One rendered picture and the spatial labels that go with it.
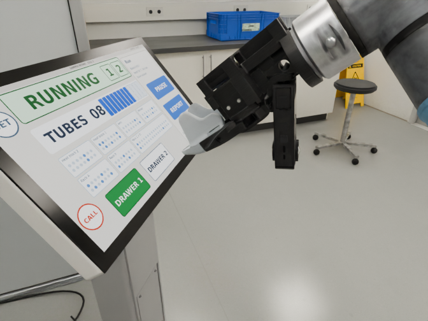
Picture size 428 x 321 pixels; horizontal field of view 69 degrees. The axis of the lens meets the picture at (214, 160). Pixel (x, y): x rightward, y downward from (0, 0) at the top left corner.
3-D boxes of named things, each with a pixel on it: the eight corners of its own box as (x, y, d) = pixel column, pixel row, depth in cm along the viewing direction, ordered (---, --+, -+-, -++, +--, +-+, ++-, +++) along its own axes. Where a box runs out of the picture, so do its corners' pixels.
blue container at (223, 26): (258, 33, 328) (260, 10, 318) (279, 38, 295) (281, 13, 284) (205, 35, 309) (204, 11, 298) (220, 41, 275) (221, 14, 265)
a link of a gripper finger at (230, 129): (205, 132, 43) (255, 97, 39) (213, 142, 44) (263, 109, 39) (193, 146, 39) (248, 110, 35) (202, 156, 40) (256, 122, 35)
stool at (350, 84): (340, 133, 320) (353, 72, 290) (387, 158, 272) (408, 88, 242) (294, 142, 302) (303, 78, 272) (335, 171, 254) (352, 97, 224)
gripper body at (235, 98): (210, 72, 43) (284, 13, 37) (246, 121, 45) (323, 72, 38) (190, 88, 36) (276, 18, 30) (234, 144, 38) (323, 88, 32)
